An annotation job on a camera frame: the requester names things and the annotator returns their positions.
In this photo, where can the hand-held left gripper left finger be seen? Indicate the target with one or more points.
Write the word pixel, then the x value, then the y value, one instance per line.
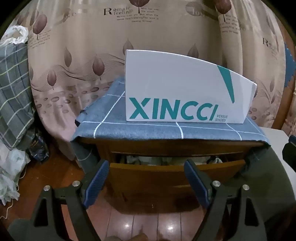
pixel 97 183

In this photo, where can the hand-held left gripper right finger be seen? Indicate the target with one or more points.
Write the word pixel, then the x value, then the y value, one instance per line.
pixel 196 183

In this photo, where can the wooden drawer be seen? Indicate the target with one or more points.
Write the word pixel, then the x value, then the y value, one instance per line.
pixel 161 176

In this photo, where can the white shoe box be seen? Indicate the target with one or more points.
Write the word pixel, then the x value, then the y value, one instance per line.
pixel 173 81

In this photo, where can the pale green underwear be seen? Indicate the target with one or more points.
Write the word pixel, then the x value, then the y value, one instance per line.
pixel 143 160

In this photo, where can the white cabinet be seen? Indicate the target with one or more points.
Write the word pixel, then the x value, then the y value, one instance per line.
pixel 272 139

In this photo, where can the wooden nightstand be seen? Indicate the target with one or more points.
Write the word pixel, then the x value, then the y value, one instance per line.
pixel 161 146

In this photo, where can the blue checked tablecloth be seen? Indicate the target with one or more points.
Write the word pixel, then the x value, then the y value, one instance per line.
pixel 138 129

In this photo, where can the dark bottle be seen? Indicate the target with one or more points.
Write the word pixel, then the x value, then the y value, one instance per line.
pixel 38 146

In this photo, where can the blue cloth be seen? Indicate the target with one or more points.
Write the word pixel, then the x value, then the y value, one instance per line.
pixel 290 64

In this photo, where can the crumpled white plastic bag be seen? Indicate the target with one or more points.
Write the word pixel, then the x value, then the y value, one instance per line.
pixel 11 166

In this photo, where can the green plaid bedding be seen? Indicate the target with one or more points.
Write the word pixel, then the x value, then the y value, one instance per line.
pixel 13 92

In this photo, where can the beige leaf print curtain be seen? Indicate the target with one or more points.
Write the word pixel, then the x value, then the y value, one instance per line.
pixel 92 34

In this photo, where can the wooden frame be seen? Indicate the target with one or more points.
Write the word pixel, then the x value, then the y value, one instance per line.
pixel 283 111

